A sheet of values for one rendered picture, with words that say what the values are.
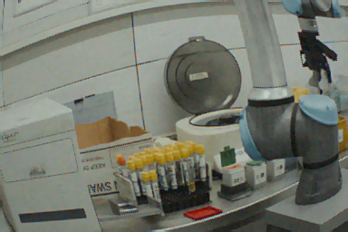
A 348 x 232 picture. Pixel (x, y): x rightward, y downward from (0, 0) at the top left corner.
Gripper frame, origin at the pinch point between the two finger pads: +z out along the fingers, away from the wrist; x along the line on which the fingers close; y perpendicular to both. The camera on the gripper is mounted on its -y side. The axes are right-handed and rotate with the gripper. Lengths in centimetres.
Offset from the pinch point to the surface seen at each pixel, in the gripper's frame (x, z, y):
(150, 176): 3, 7, 57
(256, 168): 4.7, 12.1, 31.5
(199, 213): 11, 17, 50
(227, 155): 1.1, 7.5, 38.0
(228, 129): -18.0, 6.3, 28.5
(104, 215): 10, 14, 72
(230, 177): 6.1, 11.6, 39.5
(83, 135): -45, 6, 59
